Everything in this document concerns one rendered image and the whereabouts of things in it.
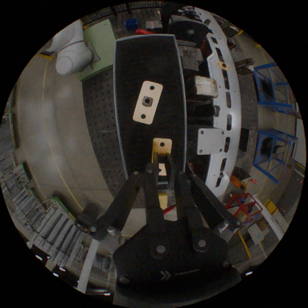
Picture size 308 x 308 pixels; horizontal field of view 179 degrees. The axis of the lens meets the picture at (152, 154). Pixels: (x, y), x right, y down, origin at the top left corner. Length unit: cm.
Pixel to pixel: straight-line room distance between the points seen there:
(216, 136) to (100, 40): 82
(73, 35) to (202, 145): 73
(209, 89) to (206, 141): 16
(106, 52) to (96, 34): 18
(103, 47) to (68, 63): 29
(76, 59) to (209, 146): 66
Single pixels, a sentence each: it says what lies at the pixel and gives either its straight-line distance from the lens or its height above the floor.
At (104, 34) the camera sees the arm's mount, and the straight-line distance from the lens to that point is 80.
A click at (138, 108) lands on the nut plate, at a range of 20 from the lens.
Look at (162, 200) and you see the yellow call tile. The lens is 29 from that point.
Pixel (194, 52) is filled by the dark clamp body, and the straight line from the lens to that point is 39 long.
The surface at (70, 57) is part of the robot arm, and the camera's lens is 59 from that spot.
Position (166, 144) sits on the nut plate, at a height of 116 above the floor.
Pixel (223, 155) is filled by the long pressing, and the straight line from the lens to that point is 50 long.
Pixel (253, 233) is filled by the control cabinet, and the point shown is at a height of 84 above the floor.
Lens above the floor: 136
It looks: 69 degrees down
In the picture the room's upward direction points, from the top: 178 degrees counter-clockwise
